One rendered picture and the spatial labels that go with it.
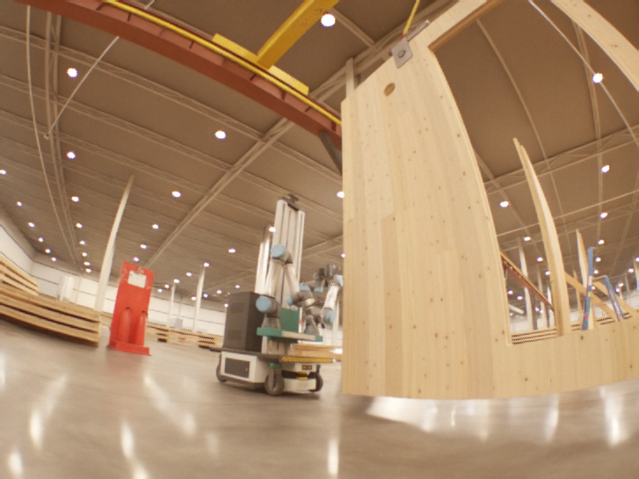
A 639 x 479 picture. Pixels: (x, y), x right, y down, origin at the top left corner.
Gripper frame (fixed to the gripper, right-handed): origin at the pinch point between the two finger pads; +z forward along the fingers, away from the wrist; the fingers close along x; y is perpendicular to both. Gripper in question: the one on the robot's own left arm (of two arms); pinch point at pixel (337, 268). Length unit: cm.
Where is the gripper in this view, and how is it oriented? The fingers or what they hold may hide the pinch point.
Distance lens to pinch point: 240.0
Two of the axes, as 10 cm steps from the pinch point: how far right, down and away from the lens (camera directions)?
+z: 5.7, -3.2, -7.6
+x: -0.3, 9.1, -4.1
